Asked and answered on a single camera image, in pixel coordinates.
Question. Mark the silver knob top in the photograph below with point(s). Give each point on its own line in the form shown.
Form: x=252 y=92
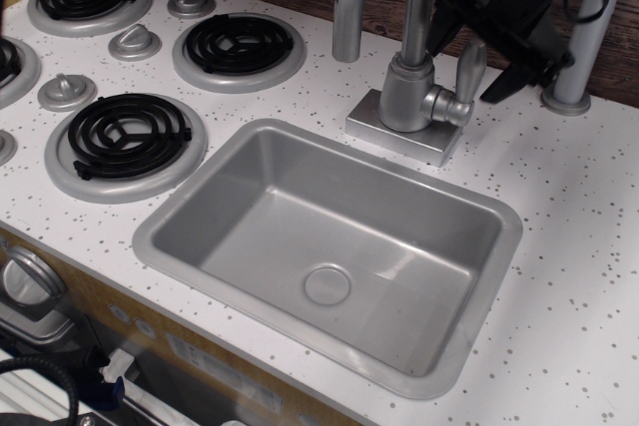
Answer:
x=190 y=9

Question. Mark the silver knob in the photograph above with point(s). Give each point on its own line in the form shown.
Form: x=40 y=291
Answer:
x=135 y=44
x=190 y=9
x=66 y=93

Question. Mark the front right stove burner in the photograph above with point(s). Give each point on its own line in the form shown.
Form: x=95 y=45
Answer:
x=125 y=148

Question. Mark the silver faucet lever handle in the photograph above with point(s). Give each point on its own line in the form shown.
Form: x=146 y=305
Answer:
x=456 y=108

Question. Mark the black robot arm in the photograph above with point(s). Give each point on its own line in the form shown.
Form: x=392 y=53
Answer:
x=520 y=30

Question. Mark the left edge stove burner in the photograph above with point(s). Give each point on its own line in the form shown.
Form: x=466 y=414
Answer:
x=20 y=70

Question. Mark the silver knob lower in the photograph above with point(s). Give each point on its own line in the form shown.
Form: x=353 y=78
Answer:
x=66 y=93

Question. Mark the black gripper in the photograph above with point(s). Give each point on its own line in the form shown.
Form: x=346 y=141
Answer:
x=520 y=30

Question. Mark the back right stove burner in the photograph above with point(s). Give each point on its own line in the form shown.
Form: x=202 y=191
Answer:
x=238 y=53

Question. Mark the silver knob middle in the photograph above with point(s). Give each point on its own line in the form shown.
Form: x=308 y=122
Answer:
x=135 y=44

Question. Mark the silver oven dial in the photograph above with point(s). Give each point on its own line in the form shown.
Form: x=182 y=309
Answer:
x=29 y=285

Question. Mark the silver knob left edge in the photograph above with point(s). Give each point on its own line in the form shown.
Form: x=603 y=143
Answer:
x=8 y=147

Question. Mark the silver curved faucet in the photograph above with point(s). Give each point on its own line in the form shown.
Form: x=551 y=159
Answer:
x=401 y=116

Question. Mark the back left stove burner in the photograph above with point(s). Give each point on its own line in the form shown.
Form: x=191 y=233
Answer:
x=85 y=18

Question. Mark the grey oven door handle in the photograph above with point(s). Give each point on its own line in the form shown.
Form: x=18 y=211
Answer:
x=47 y=329

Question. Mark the grey vertical pole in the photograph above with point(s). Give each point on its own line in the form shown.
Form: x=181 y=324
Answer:
x=567 y=95

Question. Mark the grey plastic sink basin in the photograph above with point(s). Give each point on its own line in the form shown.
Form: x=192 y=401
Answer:
x=384 y=270

